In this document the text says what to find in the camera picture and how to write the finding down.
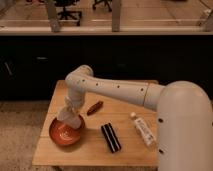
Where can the wooden table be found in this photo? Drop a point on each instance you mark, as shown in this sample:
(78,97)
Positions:
(92,149)

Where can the white ceramic cup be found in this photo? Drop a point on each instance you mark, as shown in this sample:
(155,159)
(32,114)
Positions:
(69,117)

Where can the white plastic bottle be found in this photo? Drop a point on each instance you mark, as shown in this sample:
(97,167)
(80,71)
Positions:
(146,133)

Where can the black striped rectangular box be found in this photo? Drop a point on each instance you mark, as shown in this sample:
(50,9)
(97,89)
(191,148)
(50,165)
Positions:
(110,137)

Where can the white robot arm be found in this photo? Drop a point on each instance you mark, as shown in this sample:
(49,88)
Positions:
(184,115)

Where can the orange ceramic bowl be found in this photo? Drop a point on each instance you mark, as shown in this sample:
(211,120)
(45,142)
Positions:
(64,135)

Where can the dark cabinet counter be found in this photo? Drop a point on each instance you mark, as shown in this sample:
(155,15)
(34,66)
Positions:
(30,65)

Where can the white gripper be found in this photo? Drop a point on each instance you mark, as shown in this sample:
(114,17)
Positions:
(74,103)

